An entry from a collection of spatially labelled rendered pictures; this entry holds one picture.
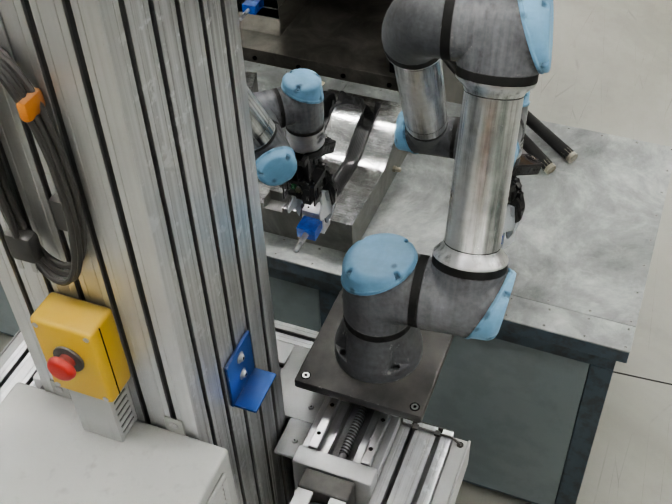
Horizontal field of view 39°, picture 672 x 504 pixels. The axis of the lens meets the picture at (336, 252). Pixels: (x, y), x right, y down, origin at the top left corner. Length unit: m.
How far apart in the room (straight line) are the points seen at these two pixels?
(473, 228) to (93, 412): 0.59
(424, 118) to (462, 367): 0.83
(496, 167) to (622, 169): 1.07
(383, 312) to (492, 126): 0.34
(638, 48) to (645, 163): 1.99
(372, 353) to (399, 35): 0.51
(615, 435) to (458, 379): 0.71
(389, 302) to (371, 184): 0.75
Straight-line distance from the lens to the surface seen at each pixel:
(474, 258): 1.41
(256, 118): 1.59
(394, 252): 1.45
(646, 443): 2.87
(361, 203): 2.11
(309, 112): 1.77
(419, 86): 1.48
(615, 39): 4.44
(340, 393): 1.57
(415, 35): 1.33
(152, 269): 1.06
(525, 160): 1.92
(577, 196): 2.31
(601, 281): 2.11
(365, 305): 1.46
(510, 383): 2.24
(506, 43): 1.30
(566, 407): 2.26
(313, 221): 1.99
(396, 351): 1.55
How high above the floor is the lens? 2.29
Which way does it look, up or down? 45 degrees down
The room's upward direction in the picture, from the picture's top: 2 degrees counter-clockwise
